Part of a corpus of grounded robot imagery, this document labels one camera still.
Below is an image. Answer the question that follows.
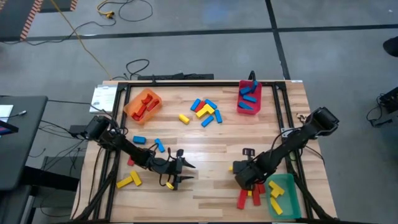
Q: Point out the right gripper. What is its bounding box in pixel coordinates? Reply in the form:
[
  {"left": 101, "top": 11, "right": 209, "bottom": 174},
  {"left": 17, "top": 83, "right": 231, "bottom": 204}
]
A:
[{"left": 232, "top": 147, "right": 265, "bottom": 190}]

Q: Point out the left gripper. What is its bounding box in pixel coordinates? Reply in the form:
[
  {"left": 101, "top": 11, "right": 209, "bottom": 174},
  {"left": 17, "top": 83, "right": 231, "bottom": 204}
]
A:
[{"left": 152, "top": 149, "right": 196, "bottom": 191}]

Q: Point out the green translucent plastic bin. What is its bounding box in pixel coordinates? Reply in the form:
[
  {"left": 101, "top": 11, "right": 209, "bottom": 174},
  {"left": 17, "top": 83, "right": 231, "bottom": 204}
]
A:
[{"left": 264, "top": 173, "right": 302, "bottom": 220}]

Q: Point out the pink-red translucent plastic bin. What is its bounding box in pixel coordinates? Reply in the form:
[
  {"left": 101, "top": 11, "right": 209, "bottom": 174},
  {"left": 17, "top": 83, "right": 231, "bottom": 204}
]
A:
[{"left": 237, "top": 80, "right": 263, "bottom": 115}]

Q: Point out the orange translucent plastic bin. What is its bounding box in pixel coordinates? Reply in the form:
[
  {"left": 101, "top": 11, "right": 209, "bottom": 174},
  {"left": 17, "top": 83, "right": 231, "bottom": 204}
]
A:
[{"left": 123, "top": 88, "right": 163, "bottom": 126}]

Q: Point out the black power strip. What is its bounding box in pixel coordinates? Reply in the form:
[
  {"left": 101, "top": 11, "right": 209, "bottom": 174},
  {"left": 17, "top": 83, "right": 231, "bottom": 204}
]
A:
[{"left": 137, "top": 73, "right": 215, "bottom": 81}]

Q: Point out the white paper booklet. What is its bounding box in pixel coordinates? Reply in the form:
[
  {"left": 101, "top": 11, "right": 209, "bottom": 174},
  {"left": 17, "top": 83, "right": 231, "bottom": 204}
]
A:
[{"left": 89, "top": 84, "right": 118, "bottom": 114}]

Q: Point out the black desk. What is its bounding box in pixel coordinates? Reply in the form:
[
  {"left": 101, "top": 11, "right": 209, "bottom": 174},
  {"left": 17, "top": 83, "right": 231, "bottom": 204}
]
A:
[{"left": 0, "top": 95, "right": 49, "bottom": 191}]

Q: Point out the dark tablet screen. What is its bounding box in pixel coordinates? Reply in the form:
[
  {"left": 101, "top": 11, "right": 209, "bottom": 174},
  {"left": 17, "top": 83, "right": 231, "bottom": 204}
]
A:
[{"left": 0, "top": 119, "right": 19, "bottom": 136}]

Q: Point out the white paper sheet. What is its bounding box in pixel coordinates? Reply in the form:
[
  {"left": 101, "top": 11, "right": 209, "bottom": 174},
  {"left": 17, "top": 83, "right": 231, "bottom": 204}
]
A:
[{"left": 0, "top": 105, "right": 15, "bottom": 124}]

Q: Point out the black round object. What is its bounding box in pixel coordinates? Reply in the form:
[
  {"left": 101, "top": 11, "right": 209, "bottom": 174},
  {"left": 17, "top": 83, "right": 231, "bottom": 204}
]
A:
[{"left": 382, "top": 36, "right": 398, "bottom": 58}]

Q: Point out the black mat striped edge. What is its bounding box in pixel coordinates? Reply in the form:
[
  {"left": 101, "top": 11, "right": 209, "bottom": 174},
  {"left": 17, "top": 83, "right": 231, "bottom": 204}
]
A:
[
  {"left": 40, "top": 0, "right": 78, "bottom": 13},
  {"left": 0, "top": 0, "right": 44, "bottom": 41}
]

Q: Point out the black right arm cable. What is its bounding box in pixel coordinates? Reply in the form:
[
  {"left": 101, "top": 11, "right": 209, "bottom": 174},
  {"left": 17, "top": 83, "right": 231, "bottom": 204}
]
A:
[{"left": 271, "top": 126, "right": 295, "bottom": 149}]

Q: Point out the black aluminium table frame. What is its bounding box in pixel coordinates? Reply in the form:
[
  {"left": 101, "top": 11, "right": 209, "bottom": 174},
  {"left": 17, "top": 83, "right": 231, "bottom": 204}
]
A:
[{"left": 73, "top": 80, "right": 338, "bottom": 224}]

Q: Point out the black floor cable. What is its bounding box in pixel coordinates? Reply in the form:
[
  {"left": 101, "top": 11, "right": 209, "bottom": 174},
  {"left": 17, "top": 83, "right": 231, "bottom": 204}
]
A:
[
  {"left": 117, "top": 0, "right": 154, "bottom": 22},
  {"left": 0, "top": 17, "right": 118, "bottom": 46},
  {"left": 111, "top": 58, "right": 150, "bottom": 81}
]

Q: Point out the black equipment with cables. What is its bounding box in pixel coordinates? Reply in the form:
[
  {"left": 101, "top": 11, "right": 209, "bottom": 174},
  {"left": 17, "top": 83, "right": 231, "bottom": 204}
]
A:
[{"left": 366, "top": 86, "right": 398, "bottom": 128}]

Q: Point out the long yellow cable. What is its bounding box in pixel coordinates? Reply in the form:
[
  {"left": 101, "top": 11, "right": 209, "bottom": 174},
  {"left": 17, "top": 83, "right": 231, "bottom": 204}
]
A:
[{"left": 49, "top": 0, "right": 113, "bottom": 80}]

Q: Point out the cable with silver plug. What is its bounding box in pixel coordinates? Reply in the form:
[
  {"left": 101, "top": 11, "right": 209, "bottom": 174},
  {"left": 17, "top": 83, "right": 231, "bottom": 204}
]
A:
[{"left": 0, "top": 110, "right": 28, "bottom": 119}]

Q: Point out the yellow plug cord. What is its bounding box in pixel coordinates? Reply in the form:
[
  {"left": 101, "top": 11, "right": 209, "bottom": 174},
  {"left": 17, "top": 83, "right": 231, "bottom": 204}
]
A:
[{"left": 96, "top": 0, "right": 116, "bottom": 19}]

